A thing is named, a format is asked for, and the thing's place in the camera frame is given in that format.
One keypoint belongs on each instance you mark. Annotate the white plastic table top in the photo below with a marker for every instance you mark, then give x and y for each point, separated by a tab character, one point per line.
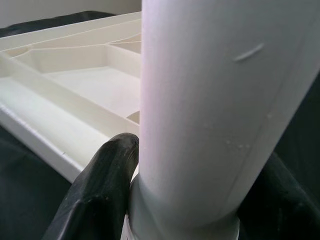
87	87

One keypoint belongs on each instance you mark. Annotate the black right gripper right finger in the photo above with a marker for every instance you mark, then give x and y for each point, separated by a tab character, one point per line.
287	212

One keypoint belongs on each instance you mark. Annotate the white plastic table leg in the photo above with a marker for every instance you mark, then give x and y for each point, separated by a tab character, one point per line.
212	100

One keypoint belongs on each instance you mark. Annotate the black table cloth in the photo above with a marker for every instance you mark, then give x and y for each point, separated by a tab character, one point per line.
25	200

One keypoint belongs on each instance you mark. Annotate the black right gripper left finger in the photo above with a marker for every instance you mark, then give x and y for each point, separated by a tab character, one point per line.
100	187

